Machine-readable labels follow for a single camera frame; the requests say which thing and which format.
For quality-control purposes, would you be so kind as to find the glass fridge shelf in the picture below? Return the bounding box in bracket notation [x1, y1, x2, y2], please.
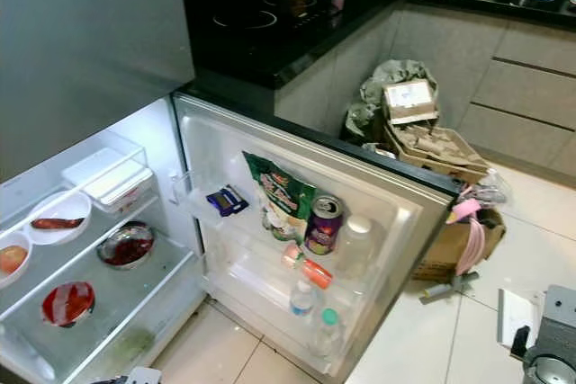
[0, 195, 158, 322]
[0, 231, 206, 384]

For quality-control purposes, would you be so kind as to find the white plate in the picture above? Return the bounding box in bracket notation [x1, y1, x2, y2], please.
[25, 190, 94, 246]
[0, 231, 34, 290]

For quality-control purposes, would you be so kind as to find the brown sausage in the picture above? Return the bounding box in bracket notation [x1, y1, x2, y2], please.
[31, 216, 86, 231]

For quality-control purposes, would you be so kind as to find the orange round fruit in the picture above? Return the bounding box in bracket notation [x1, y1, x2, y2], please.
[0, 246, 29, 276]

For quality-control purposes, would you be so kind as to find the white lidded food container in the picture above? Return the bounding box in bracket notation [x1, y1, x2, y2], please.
[60, 147, 156, 216]

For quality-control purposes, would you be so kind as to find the steel bowl with red food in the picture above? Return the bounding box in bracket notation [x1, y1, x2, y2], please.
[95, 220, 156, 271]

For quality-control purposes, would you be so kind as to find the red covered bowl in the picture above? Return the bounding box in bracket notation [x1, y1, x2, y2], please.
[40, 281, 97, 329]

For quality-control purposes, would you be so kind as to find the silver freezer door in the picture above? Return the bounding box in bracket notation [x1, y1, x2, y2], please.
[0, 0, 196, 185]

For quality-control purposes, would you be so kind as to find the dark blue chocolate packet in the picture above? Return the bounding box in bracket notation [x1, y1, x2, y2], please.
[205, 184, 249, 219]

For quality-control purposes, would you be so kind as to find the green printed pouch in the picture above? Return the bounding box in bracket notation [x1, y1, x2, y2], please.
[241, 150, 319, 244]

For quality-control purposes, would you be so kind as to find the black induction hob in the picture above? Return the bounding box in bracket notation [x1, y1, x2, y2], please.
[202, 0, 334, 57]

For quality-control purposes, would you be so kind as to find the purple drink can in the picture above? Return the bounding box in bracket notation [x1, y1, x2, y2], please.
[303, 193, 346, 257]

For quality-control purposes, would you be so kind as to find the water bottle with blue label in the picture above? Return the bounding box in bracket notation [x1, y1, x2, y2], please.
[288, 278, 319, 318]

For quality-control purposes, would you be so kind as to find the small orange bottle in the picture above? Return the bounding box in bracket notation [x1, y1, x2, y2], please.
[281, 242, 337, 291]

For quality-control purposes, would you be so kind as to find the clear bottle with green cap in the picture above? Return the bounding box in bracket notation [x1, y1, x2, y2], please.
[306, 308, 345, 360]

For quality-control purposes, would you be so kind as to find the translucent white bottle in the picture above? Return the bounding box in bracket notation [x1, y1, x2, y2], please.
[342, 213, 382, 270]

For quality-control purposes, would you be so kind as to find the grey green bag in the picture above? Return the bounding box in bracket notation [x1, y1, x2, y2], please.
[344, 58, 442, 147]

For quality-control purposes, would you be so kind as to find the cardboard box with white label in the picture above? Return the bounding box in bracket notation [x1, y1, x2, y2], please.
[382, 78, 441, 127]

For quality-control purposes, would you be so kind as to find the large open cardboard box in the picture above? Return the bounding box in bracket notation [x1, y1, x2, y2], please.
[376, 121, 493, 185]

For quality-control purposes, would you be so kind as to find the empty clear plastic bottle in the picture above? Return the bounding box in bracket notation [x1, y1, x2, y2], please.
[418, 273, 481, 305]

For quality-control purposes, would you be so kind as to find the pink cloth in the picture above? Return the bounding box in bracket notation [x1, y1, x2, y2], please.
[448, 200, 489, 279]

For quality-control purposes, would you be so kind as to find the clear plastic wrap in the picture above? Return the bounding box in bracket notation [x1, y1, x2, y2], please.
[459, 168, 514, 210]

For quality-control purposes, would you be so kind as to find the white flat board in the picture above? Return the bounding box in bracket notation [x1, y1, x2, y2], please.
[499, 289, 542, 351]

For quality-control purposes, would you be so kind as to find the grey kitchen counter black top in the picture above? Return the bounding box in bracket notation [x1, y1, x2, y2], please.
[178, 0, 576, 180]

